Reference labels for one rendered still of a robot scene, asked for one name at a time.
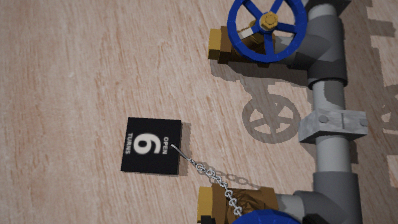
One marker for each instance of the grey pipe manifold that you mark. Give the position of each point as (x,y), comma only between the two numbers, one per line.
(317,46)

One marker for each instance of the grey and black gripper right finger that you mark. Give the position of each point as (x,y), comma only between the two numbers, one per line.
(313,219)

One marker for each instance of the black square tag with metal chain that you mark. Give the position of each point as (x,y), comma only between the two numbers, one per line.
(147,149)

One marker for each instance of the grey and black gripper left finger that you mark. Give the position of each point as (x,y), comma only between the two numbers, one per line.
(206,219)

